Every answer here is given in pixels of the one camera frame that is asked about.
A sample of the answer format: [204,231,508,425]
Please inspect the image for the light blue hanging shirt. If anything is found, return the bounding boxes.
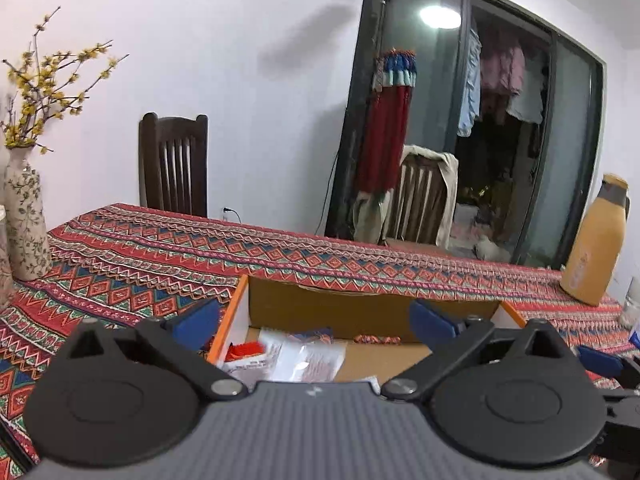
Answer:
[457,27,484,139]

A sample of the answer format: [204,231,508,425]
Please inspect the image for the chair draped with beige cloth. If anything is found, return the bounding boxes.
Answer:
[352,145,460,251]

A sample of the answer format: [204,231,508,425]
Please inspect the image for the glass sliding door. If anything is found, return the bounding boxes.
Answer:
[325,0,609,271]

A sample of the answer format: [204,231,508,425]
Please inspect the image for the black cable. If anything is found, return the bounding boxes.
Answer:
[315,152,341,236]

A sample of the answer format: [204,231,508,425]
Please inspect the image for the red yellow snack packet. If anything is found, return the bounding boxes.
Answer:
[225,341,266,364]

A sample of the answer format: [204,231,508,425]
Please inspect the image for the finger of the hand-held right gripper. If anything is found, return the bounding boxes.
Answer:
[576,344,640,392]
[587,393,640,469]

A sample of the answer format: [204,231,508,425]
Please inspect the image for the red blue tassel ornament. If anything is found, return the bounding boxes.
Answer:
[356,49,419,195]

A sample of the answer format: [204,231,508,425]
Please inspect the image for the floral ceramic vase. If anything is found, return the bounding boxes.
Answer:
[4,147,54,282]

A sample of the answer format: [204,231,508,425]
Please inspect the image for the orange red cardboard box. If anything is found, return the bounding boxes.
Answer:
[206,275,527,386]

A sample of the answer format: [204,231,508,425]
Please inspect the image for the yellow blossom branches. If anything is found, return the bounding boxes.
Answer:
[2,7,130,154]

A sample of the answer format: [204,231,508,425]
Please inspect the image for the brown wooden slat chair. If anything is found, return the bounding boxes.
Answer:
[385,153,451,246]

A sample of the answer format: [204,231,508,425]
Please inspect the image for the white red print snack packet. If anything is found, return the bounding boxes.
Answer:
[277,341,349,385]

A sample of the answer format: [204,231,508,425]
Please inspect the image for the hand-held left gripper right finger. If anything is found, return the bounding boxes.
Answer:
[381,298,582,403]

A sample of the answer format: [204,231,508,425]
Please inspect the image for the pink hanging garment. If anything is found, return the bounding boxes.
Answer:
[480,30,526,96]

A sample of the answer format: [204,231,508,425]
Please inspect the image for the dark wooden chair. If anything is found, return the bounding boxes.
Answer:
[138,112,210,219]

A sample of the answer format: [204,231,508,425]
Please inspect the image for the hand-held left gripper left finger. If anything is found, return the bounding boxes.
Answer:
[49,298,249,403]

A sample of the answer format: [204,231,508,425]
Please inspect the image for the yellow thermos jug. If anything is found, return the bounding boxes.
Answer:
[559,173,632,307]

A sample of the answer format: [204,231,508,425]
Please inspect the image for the clear glass cup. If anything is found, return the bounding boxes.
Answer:
[620,277,640,331]

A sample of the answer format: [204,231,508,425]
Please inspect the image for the clear plastic packet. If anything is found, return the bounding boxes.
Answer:
[220,329,302,377]

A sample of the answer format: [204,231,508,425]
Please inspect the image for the white hanging garment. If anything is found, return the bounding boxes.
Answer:
[506,60,546,125]

